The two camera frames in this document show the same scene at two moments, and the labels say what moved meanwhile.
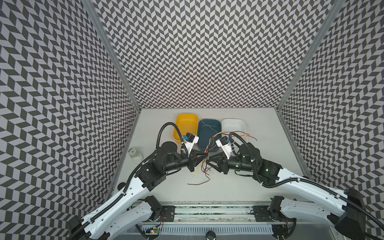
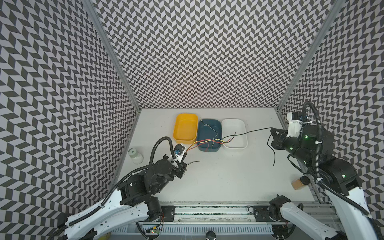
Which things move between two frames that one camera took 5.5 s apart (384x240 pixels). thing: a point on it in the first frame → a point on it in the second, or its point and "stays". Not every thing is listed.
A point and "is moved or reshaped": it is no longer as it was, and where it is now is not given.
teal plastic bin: x=209 y=131 stays
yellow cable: x=206 y=148 is moved or reshaped
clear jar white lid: x=137 y=158 stays
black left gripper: x=194 y=160 → x=179 y=173
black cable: x=210 y=126 → x=247 y=133
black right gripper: x=223 y=163 → x=282 y=141
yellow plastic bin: x=187 y=123 stays
